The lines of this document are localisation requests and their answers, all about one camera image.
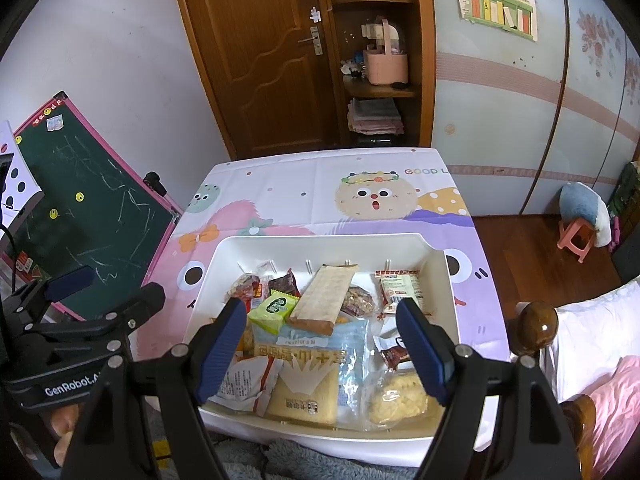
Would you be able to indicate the pink framed green chalkboard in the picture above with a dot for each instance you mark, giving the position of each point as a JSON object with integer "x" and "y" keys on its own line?
{"x": 90, "y": 200}

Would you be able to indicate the black clamp knob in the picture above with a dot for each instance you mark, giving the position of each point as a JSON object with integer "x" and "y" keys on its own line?
{"x": 155, "y": 184}

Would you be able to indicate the wooden bed post knob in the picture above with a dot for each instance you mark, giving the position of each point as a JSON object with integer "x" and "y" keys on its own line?
{"x": 537, "y": 325}

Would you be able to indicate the orange red snack packet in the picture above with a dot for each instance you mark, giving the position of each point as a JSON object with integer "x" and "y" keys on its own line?
{"x": 244, "y": 292}

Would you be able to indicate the dark furniture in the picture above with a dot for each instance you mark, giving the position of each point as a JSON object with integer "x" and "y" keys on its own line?
{"x": 625, "y": 240}

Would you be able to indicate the white pillow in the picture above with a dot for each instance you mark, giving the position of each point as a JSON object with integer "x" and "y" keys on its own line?
{"x": 590, "y": 330}

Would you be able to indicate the grey fluffy rug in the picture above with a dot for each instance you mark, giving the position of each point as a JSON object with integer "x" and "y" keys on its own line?
{"x": 325, "y": 465}

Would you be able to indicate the person's left hand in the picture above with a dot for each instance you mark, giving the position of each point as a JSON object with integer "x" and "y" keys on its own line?
{"x": 65, "y": 420}

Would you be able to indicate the stack of folded cloths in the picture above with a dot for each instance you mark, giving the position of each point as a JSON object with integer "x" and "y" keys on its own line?
{"x": 375, "y": 117}

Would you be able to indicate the wall poster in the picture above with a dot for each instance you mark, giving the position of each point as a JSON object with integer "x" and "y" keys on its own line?
{"x": 492, "y": 0}

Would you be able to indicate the pink blanket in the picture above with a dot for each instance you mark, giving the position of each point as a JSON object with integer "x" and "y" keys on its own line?
{"x": 617, "y": 410}

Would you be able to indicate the black box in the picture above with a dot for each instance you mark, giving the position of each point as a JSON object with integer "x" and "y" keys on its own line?
{"x": 375, "y": 140}

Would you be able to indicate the white plastic storage bin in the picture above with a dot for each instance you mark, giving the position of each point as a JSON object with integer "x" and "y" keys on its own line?
{"x": 320, "y": 250}

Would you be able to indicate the small brown red snack packet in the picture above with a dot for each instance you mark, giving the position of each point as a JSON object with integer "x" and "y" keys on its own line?
{"x": 392, "y": 352}

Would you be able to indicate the long beige cracker packet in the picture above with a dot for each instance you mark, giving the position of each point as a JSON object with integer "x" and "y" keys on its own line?
{"x": 322, "y": 300}

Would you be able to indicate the white black dotted panel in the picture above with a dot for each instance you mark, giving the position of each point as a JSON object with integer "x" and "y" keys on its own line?
{"x": 15, "y": 170}

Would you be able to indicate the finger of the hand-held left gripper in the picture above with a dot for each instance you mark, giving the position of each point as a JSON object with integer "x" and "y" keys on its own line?
{"x": 145, "y": 302}
{"x": 70, "y": 282}

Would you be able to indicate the cartoon printed tablecloth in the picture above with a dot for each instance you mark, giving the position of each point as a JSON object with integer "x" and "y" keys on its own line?
{"x": 300, "y": 195}

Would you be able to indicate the floral sliding wardrobe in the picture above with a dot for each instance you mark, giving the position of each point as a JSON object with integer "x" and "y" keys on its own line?
{"x": 525, "y": 125}

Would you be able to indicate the clear pack of yellow puffs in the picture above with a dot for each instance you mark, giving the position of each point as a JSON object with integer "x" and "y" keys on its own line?
{"x": 400, "y": 402}

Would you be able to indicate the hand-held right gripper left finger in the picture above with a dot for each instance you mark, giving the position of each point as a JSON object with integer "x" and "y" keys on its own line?
{"x": 220, "y": 350}

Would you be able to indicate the green snack packet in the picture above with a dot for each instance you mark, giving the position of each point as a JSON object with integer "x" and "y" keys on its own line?
{"x": 272, "y": 312}

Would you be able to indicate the pink plastic stool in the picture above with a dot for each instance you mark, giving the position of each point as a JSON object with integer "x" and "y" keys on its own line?
{"x": 575, "y": 240}

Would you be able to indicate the orange white snack packet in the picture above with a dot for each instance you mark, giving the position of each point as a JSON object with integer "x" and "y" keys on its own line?
{"x": 250, "y": 385}

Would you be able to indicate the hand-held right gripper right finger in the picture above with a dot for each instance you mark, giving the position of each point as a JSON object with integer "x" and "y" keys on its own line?
{"x": 425, "y": 350}

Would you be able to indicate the small toy figures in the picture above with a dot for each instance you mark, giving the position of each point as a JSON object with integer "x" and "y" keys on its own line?
{"x": 351, "y": 69}

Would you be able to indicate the large clear yellow chips bag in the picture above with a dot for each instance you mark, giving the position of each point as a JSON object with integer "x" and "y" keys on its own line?
{"x": 310, "y": 375}

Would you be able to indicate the wooden corner shelf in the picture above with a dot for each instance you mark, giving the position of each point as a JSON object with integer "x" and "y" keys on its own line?
{"x": 422, "y": 60}

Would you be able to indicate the dark red snack packet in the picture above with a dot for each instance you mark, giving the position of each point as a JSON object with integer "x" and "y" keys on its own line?
{"x": 285, "y": 284}

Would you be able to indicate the brown wooden door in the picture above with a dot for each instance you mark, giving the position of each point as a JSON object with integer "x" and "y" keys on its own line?
{"x": 250, "y": 60}

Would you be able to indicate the wooden bed frame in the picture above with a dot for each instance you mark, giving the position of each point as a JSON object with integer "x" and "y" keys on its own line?
{"x": 580, "y": 425}

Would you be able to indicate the clear packet of brown snacks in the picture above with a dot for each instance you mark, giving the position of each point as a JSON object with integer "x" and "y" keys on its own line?
{"x": 360, "y": 302}

